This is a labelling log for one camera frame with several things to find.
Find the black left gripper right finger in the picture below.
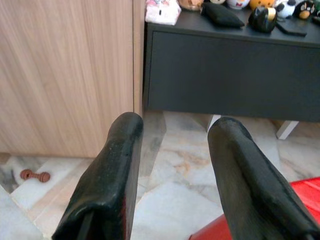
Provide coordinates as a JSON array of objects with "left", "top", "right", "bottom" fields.
[{"left": 207, "top": 116, "right": 320, "bottom": 240}]

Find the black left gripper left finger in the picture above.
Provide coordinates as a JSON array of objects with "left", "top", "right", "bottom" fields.
[{"left": 51, "top": 111, "right": 145, "bottom": 240}]

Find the red plastic stool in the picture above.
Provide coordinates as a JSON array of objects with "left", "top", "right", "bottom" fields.
[{"left": 191, "top": 176, "right": 320, "bottom": 240}]

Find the brown dumbbell shaped toy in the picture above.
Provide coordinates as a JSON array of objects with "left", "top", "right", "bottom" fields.
[{"left": 19, "top": 169, "right": 52, "bottom": 183}]

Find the black sideboard with white legs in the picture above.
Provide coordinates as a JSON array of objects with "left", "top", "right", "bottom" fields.
[{"left": 142, "top": 11, "right": 320, "bottom": 140}]

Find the light wooden cabinet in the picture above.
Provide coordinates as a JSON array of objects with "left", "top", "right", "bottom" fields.
[{"left": 0, "top": 0, "right": 146, "bottom": 158}]

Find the black fabric pouch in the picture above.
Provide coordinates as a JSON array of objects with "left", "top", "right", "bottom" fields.
[{"left": 201, "top": 1, "right": 246, "bottom": 28}]

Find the pink white tissue pack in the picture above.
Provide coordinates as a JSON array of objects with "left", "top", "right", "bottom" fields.
[{"left": 144, "top": 0, "right": 182, "bottom": 26}]

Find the panda plush toy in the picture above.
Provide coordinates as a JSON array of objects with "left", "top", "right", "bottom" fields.
[{"left": 274, "top": 0, "right": 297, "bottom": 19}]

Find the yellow orange round plush toy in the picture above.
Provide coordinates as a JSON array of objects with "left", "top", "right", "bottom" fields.
[{"left": 249, "top": 0, "right": 276, "bottom": 11}]

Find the white faced mouse plush toy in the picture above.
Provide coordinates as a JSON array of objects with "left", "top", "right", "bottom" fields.
[{"left": 226, "top": 0, "right": 251, "bottom": 10}]

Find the black bird plush toy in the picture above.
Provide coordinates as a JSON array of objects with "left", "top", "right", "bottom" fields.
[{"left": 293, "top": 0, "right": 316, "bottom": 20}]

